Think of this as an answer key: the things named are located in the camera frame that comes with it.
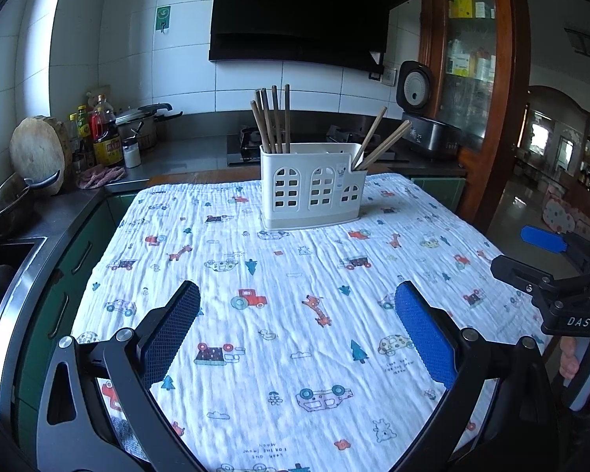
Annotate black range hood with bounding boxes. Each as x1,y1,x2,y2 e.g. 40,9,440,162
208,0,421,70

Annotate small white jar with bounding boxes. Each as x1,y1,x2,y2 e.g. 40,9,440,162
123,138,142,169

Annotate light wooden chopstick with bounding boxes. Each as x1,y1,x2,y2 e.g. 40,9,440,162
351,105,388,172
360,119,413,172
249,100,272,154

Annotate black gas stove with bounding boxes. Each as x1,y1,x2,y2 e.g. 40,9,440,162
226,125,409,167

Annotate stainless steel sink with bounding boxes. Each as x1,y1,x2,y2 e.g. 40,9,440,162
0,236,47,335

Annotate round wooden cutting board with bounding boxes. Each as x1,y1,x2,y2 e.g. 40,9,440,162
9,115,68,196

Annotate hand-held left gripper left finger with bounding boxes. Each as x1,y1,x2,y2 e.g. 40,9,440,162
35,279,207,472

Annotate green cabinet under stove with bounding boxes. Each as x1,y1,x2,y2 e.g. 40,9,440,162
403,176,468,217

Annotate small yellow-capped bottle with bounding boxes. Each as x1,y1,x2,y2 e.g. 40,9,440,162
69,113,82,158

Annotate white plastic chopstick holder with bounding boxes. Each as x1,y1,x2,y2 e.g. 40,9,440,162
260,142,369,231

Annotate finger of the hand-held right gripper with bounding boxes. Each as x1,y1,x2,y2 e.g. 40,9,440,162
520,225,590,276
490,254,556,306

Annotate patterned play mat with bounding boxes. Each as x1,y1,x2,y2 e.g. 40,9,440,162
543,195,590,244

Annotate green cabinet under sink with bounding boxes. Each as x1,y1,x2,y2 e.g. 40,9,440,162
17,192,143,453

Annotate pink rag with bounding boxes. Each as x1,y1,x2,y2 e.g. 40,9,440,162
76,164,127,191

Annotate brown wooden cabinet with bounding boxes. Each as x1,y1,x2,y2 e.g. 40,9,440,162
418,0,532,237

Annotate white printed cloth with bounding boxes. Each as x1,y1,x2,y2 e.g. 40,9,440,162
71,173,551,472

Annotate steel pressure cooker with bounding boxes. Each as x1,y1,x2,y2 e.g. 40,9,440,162
114,102,184,153

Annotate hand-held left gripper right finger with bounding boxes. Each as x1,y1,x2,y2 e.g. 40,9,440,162
391,279,554,472

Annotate green-labelled oil bottle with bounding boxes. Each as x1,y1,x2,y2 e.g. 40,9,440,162
76,104,95,165

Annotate black and silver electric pot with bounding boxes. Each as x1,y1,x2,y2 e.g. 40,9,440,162
400,111,463,160

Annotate person's right hand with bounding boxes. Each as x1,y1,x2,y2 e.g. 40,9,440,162
559,337,578,383

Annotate steel wok with black handle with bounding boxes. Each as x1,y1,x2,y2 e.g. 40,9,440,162
0,170,62,242

